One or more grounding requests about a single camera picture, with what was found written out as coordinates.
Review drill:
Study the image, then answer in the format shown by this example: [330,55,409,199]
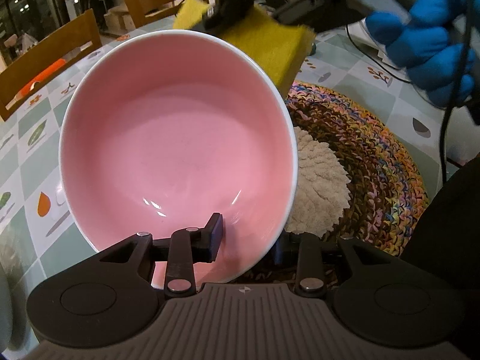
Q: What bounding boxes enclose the blue gloved right hand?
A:
[365,0,467,107]

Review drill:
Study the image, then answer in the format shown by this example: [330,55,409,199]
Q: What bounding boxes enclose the left wooden chair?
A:
[1,9,102,121]

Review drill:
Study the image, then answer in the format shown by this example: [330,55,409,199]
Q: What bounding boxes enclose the colourful woven placemat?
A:
[262,80,430,285]

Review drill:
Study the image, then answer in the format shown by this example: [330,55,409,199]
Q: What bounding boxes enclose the black cable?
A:
[344,0,480,185]

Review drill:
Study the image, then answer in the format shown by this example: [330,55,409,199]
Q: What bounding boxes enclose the yellow sponge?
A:
[168,7,315,96]

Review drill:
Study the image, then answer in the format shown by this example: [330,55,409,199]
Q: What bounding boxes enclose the patterned tablecloth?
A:
[0,14,480,346]

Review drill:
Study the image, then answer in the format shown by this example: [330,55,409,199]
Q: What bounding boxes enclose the pink ceramic bowl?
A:
[59,29,298,284]

